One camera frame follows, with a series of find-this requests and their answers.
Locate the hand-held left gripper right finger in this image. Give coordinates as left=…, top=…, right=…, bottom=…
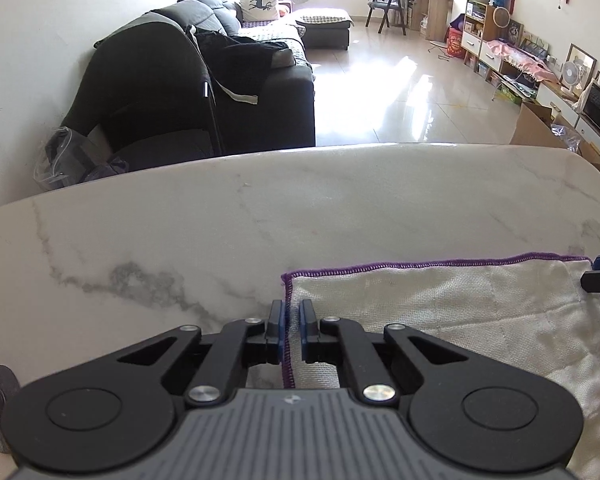
left=299, top=298, right=492, bottom=407

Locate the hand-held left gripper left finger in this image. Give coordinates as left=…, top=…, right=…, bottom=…
left=92, top=299, right=286, bottom=407

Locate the white towel purple trim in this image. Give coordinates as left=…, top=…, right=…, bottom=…
left=281, top=252, right=600, bottom=480

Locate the open cardboard box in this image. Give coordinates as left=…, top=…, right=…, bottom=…
left=510, top=102, right=600, bottom=172

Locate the white low cabinet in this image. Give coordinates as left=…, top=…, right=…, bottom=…
left=475, top=50, right=600, bottom=161

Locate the small white desk fan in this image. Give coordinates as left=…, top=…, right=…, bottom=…
left=560, top=57, right=582, bottom=97

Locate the leaning framed picture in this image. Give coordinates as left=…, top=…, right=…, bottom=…
left=565, top=43, right=597, bottom=81

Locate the dark grey sofa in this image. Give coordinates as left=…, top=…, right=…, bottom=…
left=150, top=0, right=355, bottom=153

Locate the pink cloth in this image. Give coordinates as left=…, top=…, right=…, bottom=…
left=485, top=40, right=561, bottom=82

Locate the black clothing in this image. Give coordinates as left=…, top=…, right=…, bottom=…
left=195, top=27, right=295, bottom=107

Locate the clear plastic bag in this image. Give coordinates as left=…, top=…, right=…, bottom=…
left=32, top=127, right=131, bottom=192

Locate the wooden shelf cabinet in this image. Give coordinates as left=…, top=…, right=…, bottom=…
left=462, top=0, right=506, bottom=68

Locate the grey ottoman footstool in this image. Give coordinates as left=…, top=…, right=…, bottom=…
left=242, top=8, right=354, bottom=56

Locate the wooden desk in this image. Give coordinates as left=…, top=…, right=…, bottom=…
left=407, top=0, right=453, bottom=42

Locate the deer print cushion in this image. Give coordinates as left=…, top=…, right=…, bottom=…
left=240, top=0, right=281, bottom=23

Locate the wooden chair dark seat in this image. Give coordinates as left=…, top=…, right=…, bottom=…
left=365, top=0, right=409, bottom=36

